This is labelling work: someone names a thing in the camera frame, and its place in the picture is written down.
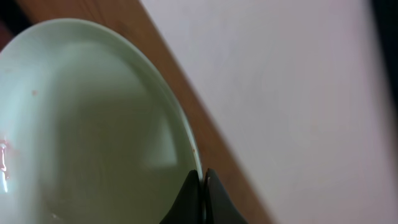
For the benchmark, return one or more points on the light green plate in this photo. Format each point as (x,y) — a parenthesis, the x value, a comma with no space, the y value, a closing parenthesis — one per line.
(90,131)

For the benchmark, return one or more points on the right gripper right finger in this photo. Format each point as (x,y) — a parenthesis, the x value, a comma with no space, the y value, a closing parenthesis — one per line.
(219,207)

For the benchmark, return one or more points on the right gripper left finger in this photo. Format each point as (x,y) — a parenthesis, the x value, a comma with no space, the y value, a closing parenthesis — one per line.
(187,207)

